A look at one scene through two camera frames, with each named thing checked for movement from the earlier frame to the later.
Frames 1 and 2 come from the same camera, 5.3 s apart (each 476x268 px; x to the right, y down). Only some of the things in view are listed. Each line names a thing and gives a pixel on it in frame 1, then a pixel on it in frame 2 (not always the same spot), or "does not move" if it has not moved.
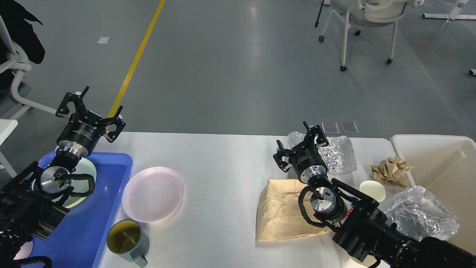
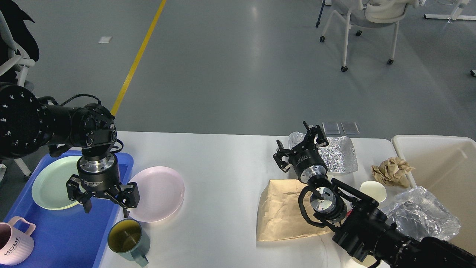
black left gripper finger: x=111 y=136 to x=75 y=192
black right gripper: x=308 y=161 does not move
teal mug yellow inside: x=125 y=238 does not move
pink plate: x=151 y=195 does not move
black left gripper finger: x=63 y=111 to x=128 y=196
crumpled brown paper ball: x=391 y=171 does not move
